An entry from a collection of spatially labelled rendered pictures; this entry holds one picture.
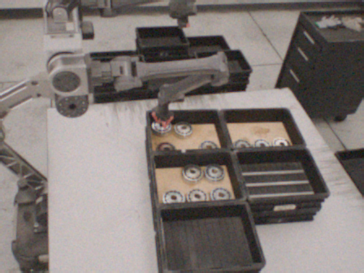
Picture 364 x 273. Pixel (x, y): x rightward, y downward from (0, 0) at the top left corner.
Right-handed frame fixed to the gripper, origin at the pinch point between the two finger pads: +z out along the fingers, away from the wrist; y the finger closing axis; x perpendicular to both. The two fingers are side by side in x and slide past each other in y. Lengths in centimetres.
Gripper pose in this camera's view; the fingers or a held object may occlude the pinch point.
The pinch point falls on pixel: (162, 124)
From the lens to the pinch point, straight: 201.7
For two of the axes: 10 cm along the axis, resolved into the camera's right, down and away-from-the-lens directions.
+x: -6.9, 4.5, -5.6
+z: -0.9, 7.2, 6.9
